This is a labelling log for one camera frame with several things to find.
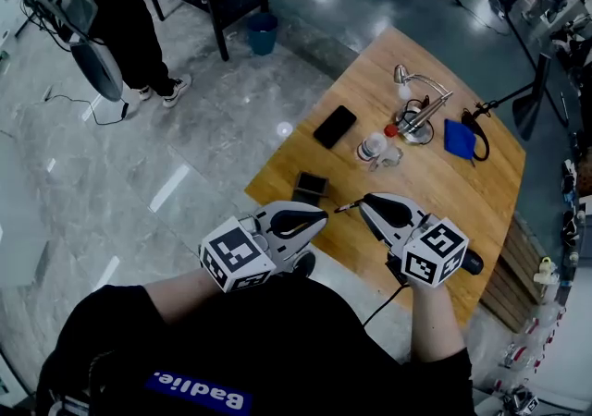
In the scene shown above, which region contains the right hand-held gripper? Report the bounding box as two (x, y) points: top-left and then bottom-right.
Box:
(358, 191), (485, 289)

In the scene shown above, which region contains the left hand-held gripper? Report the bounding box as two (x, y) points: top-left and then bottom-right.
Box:
(199, 200), (329, 294)

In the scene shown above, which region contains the brown cardboard box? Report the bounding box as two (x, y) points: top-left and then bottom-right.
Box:
(290, 169), (331, 205)

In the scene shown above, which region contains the person's left forearm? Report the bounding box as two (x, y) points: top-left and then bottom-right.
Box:
(140, 265), (219, 326)

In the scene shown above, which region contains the person's right forearm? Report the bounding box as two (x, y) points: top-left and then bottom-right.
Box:
(408, 283), (469, 365)

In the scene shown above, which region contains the person's black shoe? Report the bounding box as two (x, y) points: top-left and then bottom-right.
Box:
(290, 251), (318, 280)

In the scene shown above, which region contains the clear acrylic stand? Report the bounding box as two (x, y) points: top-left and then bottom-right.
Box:
(366, 145), (405, 174)

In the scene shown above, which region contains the clear bottle with red cap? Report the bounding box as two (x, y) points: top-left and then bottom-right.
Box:
(355, 123), (401, 164)

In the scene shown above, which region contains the blue cloth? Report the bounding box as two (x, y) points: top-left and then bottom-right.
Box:
(443, 117), (478, 159)

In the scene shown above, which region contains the silver desk lamp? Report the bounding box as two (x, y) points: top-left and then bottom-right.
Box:
(392, 63), (455, 147)

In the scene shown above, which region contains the black smartphone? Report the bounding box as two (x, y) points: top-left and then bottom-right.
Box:
(312, 104), (359, 151)

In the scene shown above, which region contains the person's black shirt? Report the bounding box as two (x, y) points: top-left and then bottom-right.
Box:
(35, 275), (478, 416)

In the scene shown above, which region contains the wooden pallet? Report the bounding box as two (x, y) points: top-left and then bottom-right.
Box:
(477, 214), (550, 336)

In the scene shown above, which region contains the black floor stand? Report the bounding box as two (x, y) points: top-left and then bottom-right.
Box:
(466, 50), (571, 143)

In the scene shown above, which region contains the cluster of clear bottles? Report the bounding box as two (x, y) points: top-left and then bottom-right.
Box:
(500, 301), (569, 374)

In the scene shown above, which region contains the blue waste bin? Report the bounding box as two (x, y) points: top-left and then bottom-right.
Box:
(245, 12), (280, 57)

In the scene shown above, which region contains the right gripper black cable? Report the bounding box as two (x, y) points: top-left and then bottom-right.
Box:
(362, 282), (412, 328)

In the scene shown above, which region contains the black lamp cable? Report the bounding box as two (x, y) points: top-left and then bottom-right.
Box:
(396, 98), (437, 147)

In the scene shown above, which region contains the black strap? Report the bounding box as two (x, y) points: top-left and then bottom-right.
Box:
(460, 107), (492, 164)

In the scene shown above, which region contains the black floor cable with adapter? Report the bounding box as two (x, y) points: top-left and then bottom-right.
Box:
(43, 92), (131, 128)

